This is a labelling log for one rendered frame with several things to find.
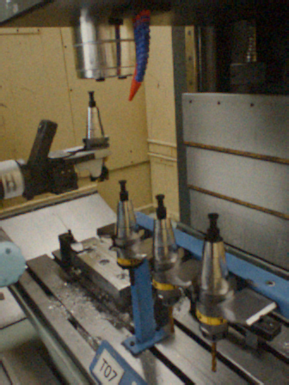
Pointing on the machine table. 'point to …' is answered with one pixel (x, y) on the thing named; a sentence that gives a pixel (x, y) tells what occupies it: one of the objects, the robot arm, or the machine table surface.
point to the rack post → (144, 314)
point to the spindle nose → (103, 47)
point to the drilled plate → (107, 271)
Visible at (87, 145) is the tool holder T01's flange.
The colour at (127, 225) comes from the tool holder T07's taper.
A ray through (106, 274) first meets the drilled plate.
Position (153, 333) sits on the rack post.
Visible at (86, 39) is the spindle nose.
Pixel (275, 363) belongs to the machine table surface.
